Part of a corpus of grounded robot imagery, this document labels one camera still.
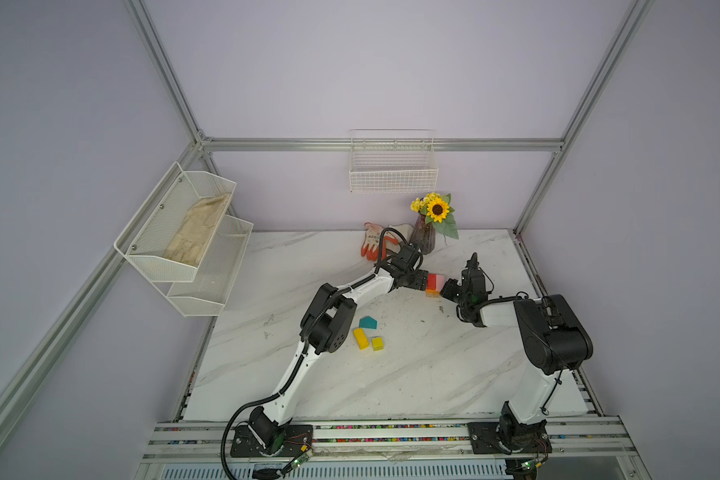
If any yellow small cube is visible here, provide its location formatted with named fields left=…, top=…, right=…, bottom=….
left=371, top=337, right=384, bottom=351

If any yellow long block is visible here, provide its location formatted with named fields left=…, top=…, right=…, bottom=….
left=353, top=328, right=370, bottom=350

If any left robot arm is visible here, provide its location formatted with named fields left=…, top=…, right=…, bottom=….
left=220, top=240, right=428, bottom=459

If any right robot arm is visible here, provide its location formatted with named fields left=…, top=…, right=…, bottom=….
left=440, top=258, right=594, bottom=454

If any teal block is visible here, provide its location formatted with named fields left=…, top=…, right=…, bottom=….
left=358, top=316, right=378, bottom=330

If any dark ribbed glass vase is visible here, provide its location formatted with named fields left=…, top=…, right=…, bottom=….
left=409, top=214, right=437, bottom=255

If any orange white work glove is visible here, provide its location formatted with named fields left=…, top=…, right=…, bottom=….
left=360, top=222, right=400, bottom=262

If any green white work glove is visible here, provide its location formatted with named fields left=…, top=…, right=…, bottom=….
left=391, top=224, right=414, bottom=241

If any yellow sunflower bouquet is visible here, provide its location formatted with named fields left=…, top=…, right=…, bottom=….
left=410, top=192, right=459, bottom=239

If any beige cloth in shelf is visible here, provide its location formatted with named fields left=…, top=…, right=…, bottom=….
left=164, top=193, right=231, bottom=267

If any white two-tier mesh shelf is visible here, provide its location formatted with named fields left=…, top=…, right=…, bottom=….
left=113, top=163, right=253, bottom=317

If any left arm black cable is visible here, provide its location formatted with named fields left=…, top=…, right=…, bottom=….
left=218, top=226, right=409, bottom=480

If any white wire wall basket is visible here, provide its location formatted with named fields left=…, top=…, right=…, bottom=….
left=349, top=129, right=439, bottom=194

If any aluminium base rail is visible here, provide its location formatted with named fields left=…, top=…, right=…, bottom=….
left=137, top=415, right=651, bottom=479

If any aluminium cage frame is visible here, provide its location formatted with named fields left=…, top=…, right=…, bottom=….
left=0, top=1, right=653, bottom=454

